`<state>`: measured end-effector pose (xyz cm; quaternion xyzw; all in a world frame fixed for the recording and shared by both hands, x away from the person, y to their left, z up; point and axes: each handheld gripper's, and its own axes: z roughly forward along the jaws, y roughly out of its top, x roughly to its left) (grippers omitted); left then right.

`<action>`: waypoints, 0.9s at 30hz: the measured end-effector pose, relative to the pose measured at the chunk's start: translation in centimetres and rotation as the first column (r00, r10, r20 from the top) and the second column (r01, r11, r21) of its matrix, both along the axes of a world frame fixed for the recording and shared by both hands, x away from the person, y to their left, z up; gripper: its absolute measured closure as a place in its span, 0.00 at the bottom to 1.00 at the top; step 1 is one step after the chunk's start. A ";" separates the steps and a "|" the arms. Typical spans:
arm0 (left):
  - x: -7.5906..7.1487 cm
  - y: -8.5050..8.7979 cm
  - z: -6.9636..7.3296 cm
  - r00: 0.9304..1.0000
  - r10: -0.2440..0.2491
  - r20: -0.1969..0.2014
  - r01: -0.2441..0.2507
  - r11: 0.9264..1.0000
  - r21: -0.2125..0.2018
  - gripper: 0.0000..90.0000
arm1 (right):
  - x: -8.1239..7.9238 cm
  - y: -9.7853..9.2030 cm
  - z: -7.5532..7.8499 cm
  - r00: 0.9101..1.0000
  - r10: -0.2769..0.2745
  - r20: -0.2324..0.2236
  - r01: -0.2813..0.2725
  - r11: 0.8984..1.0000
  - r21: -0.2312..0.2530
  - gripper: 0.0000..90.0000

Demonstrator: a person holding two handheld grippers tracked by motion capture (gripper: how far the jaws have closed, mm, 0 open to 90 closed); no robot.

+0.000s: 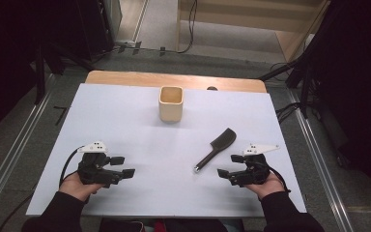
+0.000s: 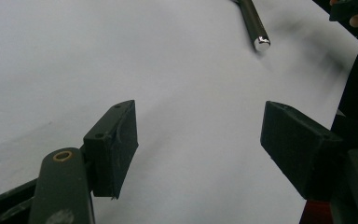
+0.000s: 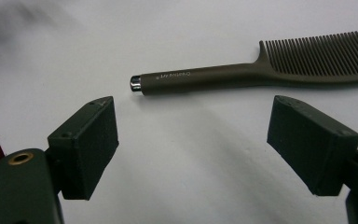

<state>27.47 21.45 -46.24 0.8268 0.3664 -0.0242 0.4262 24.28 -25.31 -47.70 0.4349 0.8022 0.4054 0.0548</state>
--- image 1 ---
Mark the person's left hand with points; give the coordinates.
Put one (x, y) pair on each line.
(75, 188)

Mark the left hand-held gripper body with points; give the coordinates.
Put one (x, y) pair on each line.
(93, 170)

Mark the person's right hand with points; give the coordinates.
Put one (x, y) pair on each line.
(269, 188)

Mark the black cabinet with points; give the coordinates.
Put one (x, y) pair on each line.
(93, 29)

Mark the wooden table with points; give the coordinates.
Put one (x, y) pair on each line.
(135, 79)

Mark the cream square cup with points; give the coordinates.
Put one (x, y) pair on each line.
(170, 109)

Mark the black metal stand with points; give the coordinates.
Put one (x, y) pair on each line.
(40, 74)
(304, 83)

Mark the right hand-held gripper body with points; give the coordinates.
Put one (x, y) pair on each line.
(254, 172)

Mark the light wooden shelf unit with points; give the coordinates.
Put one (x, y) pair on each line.
(264, 22)

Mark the dark brown comb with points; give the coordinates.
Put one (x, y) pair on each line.
(219, 145)

